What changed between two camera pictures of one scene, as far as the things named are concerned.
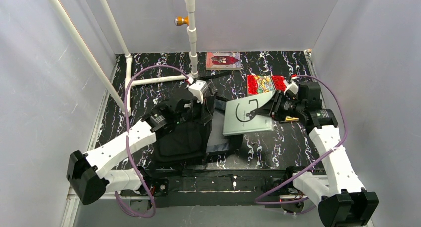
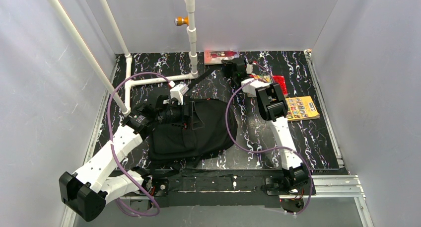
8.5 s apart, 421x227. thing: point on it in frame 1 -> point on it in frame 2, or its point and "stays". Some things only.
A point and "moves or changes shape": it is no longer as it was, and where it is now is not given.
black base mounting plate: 225,187 stays
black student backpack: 186,144 moves or changes shape
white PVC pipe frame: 126,108 stays
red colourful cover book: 257,84 stays
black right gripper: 277,103 -> 236,66
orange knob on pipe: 179,21 stays
